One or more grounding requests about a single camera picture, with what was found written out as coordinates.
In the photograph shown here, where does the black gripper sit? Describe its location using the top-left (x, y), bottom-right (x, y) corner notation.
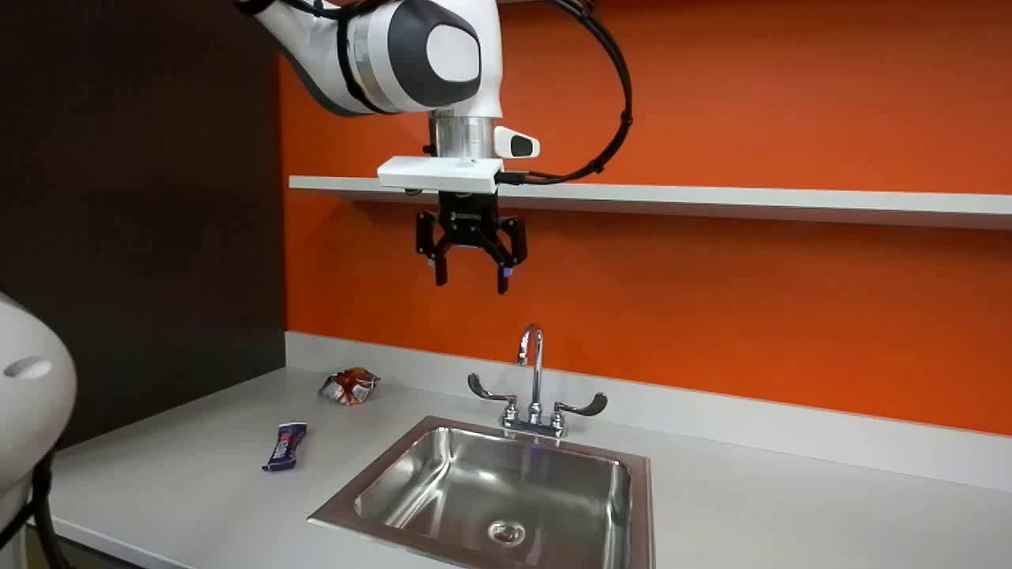
top-left (414, 192), bottom-right (527, 294)

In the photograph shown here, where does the purple lunch bar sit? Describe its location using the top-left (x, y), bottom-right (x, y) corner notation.
top-left (264, 420), bottom-right (311, 470)

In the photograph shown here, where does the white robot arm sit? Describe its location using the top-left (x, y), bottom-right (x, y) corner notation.
top-left (0, 0), bottom-right (512, 547)

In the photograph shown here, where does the stainless steel sink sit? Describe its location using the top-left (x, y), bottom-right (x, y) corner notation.
top-left (313, 418), bottom-right (656, 569)

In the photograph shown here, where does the sink drain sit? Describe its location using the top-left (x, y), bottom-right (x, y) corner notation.
top-left (488, 518), bottom-right (527, 547)

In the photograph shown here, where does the chrome faucet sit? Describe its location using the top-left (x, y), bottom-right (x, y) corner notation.
top-left (468, 325), bottom-right (608, 440)

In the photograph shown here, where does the red crumpled snack wrapper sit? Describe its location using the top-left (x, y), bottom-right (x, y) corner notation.
top-left (316, 367), bottom-right (379, 403)

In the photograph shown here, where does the white wall shelf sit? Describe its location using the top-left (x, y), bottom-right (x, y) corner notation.
top-left (287, 172), bottom-right (1012, 224)

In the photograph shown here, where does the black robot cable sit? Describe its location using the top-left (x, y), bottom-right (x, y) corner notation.
top-left (492, 0), bottom-right (634, 191)

